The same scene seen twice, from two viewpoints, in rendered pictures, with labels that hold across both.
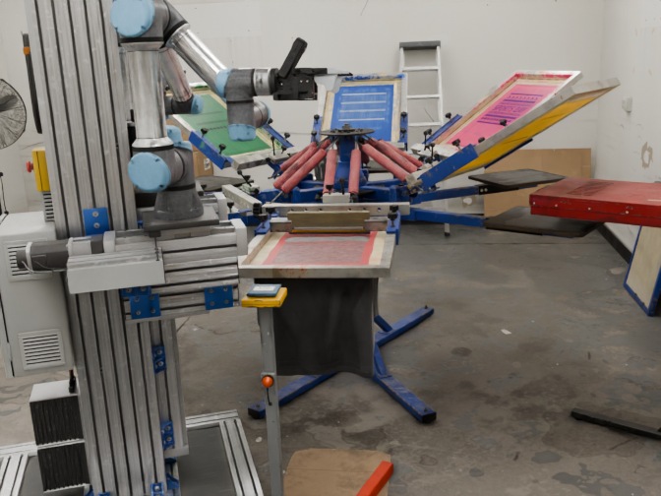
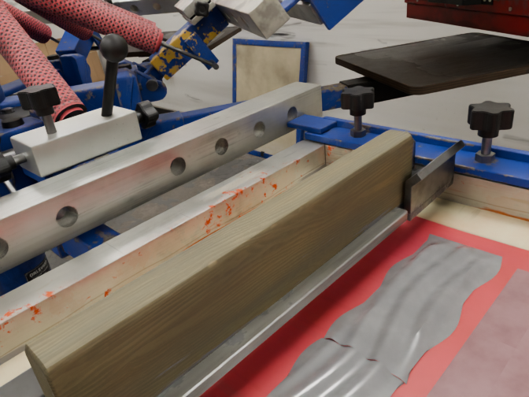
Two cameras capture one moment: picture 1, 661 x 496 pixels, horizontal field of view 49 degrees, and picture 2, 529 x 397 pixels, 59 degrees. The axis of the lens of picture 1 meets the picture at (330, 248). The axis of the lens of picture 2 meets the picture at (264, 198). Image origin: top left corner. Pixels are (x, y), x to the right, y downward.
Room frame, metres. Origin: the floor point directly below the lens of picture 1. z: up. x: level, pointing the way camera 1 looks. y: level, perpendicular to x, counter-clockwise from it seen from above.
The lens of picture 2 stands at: (2.91, 0.24, 1.22)
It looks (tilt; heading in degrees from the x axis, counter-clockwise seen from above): 28 degrees down; 308
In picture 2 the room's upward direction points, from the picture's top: 7 degrees counter-clockwise
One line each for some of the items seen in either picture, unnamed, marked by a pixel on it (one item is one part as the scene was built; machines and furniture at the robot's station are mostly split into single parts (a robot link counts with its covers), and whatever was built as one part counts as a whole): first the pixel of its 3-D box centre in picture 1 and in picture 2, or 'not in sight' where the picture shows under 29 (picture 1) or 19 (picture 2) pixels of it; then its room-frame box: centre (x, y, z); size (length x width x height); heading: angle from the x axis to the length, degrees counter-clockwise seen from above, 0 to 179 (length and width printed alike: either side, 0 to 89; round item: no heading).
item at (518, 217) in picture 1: (459, 217); (284, 102); (3.51, -0.64, 0.91); 1.34 x 0.40 x 0.08; 52
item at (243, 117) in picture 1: (243, 119); not in sight; (2.06, 0.23, 1.56); 0.11 x 0.08 x 0.11; 169
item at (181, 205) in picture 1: (177, 199); not in sight; (2.23, 0.46, 1.31); 0.15 x 0.15 x 0.10
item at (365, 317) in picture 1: (315, 325); not in sight; (2.59, 0.07, 0.74); 0.45 x 0.03 x 0.43; 82
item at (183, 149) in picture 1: (173, 161); not in sight; (2.22, 0.47, 1.42); 0.13 x 0.12 x 0.14; 169
